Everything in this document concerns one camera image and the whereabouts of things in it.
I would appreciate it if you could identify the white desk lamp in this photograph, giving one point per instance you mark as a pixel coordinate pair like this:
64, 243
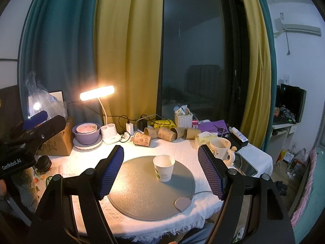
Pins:
97, 92

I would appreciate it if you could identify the black framed mirror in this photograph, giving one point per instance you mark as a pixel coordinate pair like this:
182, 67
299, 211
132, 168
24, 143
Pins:
56, 97

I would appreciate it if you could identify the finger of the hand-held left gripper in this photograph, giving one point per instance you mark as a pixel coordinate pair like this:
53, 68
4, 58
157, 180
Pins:
52, 125
35, 119

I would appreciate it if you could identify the white inner bowl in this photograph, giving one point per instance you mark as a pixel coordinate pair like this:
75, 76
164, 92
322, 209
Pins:
86, 128

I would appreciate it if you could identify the purple bowl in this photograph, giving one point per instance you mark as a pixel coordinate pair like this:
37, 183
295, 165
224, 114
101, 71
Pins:
86, 138

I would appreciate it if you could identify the white air conditioner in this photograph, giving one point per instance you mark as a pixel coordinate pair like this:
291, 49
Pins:
297, 28

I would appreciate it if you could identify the black power adapter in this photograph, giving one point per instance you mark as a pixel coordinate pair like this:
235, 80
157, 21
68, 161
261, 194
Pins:
142, 124

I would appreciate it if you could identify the black round case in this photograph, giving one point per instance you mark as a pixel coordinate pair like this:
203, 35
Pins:
43, 162

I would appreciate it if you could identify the teal curtain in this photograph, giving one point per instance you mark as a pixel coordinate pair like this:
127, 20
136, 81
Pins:
63, 43
272, 81

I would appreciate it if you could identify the white woven basket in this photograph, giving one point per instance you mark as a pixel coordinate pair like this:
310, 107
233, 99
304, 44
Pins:
183, 119

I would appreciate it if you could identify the white tube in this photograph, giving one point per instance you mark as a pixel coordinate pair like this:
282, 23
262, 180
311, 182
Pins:
240, 134

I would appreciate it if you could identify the white ceramic mug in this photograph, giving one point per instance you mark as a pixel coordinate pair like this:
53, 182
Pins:
220, 150

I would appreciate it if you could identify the yellow curtain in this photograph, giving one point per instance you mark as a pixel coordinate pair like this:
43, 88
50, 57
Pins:
256, 68
127, 56

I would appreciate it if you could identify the green tissue box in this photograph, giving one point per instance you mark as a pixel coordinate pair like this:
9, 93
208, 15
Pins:
204, 139

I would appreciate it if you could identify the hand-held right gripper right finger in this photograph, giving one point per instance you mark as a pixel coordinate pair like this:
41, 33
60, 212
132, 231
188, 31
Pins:
210, 172

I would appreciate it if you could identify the white paper cup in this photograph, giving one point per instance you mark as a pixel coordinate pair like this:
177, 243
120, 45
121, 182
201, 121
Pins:
164, 169

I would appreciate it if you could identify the dark framed window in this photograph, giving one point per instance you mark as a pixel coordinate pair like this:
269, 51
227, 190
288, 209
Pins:
198, 56

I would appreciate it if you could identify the black rectangular box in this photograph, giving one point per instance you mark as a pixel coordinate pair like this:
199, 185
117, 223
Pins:
240, 143

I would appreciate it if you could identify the white side desk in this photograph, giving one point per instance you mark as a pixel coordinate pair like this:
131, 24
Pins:
283, 129

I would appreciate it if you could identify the purple flat box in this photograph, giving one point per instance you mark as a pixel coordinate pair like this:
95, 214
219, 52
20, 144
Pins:
210, 126

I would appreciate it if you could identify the white scalloped plate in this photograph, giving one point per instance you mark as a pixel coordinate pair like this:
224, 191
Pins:
87, 146

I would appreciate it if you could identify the smartphone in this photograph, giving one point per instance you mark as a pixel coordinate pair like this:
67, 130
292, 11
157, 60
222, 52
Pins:
245, 166

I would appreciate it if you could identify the clear plastic bag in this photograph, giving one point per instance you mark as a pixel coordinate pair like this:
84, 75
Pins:
42, 99

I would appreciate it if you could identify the white charger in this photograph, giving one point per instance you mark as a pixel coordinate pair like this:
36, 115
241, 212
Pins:
129, 128

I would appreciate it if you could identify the grey round mat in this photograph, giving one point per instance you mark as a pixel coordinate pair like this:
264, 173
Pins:
142, 198

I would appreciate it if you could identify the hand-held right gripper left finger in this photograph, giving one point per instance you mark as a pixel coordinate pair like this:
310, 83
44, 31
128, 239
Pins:
111, 172

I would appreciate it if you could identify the brown printed paper cup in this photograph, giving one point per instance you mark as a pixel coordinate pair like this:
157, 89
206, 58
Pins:
193, 133
166, 134
179, 132
142, 139
150, 132

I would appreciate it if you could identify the printed cardboard box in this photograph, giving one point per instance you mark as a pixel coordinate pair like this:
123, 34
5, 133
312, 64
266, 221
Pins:
59, 142

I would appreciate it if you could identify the pink patterned cloth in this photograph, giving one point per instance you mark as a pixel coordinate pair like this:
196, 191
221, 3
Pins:
306, 188

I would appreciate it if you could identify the yellow snack packet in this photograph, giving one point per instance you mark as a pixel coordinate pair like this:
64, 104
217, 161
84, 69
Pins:
165, 124

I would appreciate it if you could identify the black monitor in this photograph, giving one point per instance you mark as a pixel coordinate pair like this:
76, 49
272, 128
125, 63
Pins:
292, 99

